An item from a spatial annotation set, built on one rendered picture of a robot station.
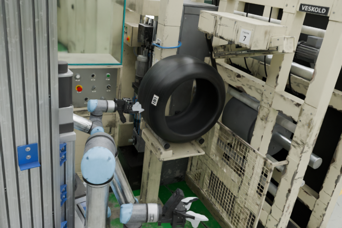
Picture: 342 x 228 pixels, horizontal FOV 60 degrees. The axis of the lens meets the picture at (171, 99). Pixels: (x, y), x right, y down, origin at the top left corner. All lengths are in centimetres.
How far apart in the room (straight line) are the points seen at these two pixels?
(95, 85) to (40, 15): 141
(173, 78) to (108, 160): 90
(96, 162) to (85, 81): 145
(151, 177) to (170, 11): 139
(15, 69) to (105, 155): 44
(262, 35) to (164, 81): 63
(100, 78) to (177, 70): 84
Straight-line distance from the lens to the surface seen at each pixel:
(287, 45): 183
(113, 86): 254
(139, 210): 128
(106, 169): 109
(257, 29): 178
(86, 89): 250
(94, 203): 121
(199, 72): 190
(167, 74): 185
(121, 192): 136
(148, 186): 271
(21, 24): 116
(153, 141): 217
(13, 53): 117
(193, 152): 223
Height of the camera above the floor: 194
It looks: 21 degrees down
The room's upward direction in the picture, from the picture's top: 7 degrees clockwise
